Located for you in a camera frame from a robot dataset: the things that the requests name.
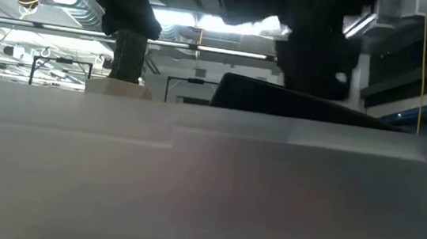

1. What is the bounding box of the long ceiling light rail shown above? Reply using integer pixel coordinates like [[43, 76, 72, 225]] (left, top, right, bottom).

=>
[[0, 15, 280, 63]]

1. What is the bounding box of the beige cardboard box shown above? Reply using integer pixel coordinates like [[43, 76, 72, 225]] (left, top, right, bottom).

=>
[[84, 75, 155, 101]]

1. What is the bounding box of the black binder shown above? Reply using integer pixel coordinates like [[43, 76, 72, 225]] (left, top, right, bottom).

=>
[[208, 70, 410, 133]]

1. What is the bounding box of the clear plastic storage bin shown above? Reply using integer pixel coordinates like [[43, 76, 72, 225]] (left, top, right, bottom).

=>
[[0, 80, 427, 239]]

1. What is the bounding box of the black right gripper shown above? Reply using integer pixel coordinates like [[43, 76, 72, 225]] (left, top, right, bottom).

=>
[[270, 22, 363, 104]]

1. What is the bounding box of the yellow hanging cable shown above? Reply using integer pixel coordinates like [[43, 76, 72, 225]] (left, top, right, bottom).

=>
[[411, 13, 427, 136]]

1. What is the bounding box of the black metal frame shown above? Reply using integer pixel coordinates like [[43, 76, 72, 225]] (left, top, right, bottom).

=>
[[163, 75, 221, 108], [27, 54, 94, 92]]

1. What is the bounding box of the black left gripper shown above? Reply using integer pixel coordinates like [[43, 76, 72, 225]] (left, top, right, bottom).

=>
[[88, 0, 166, 86]]

